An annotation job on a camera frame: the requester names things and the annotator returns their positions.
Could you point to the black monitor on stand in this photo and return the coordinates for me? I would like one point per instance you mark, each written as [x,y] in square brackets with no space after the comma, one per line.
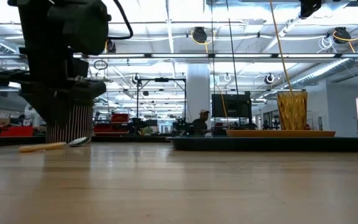
[232,105]

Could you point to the person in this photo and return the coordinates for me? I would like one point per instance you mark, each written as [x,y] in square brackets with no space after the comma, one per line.
[199,126]

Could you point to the dark green plastic tray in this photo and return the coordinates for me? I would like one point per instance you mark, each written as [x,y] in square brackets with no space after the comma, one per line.
[259,144]

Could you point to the small potted plant striped pot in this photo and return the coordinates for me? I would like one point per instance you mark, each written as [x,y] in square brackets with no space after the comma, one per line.
[82,127]

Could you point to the orange round plate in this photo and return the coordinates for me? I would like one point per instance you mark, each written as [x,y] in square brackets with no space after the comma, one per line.
[275,133]

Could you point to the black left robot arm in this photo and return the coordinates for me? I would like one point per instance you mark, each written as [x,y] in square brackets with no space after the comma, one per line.
[42,25]

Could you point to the black camera rig frame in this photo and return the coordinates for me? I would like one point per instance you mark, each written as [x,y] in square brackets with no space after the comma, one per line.
[162,79]

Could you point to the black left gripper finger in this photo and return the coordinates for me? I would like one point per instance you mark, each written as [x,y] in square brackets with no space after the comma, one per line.
[68,109]
[50,109]

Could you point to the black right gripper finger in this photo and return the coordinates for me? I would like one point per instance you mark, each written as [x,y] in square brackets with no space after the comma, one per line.
[309,6]

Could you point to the red tool chest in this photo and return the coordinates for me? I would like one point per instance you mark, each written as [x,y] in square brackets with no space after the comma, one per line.
[120,118]

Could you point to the long wooden stick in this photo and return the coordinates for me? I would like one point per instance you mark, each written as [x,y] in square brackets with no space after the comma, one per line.
[280,46]

